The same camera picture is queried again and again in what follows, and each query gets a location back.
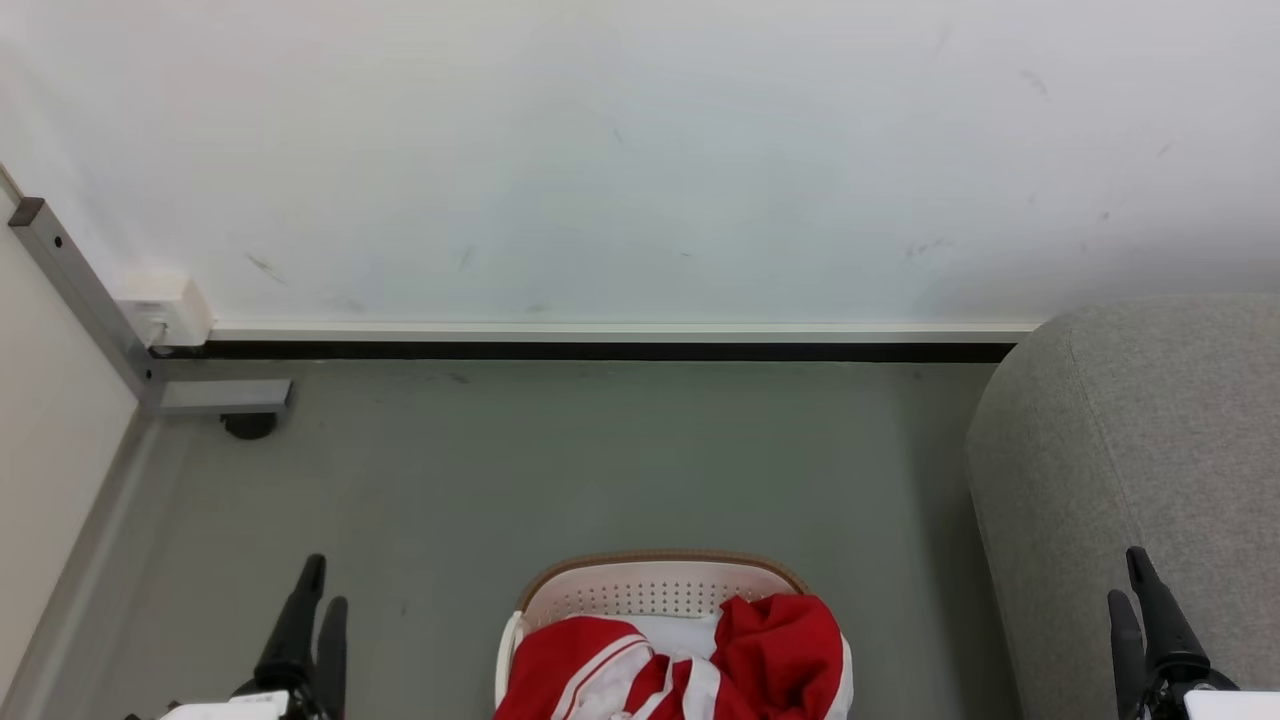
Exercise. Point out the black round frame foot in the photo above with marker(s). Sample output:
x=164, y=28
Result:
x=249, y=425

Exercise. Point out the grey fabric sofa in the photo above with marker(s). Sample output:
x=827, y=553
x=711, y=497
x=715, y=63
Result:
x=1150, y=480

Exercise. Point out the grey metal frame post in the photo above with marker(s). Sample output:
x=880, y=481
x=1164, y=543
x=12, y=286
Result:
x=90, y=300

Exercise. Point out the white wall trim strip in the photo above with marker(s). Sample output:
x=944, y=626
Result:
x=620, y=331

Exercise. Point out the red white striped garment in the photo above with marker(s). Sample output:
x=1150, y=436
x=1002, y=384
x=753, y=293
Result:
x=570, y=670

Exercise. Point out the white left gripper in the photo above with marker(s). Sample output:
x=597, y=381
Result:
x=240, y=708

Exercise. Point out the white laundry basket brown rim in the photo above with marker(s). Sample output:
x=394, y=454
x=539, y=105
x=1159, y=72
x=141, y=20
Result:
x=650, y=585

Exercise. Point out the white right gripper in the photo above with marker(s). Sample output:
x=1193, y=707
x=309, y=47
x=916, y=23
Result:
x=1235, y=706

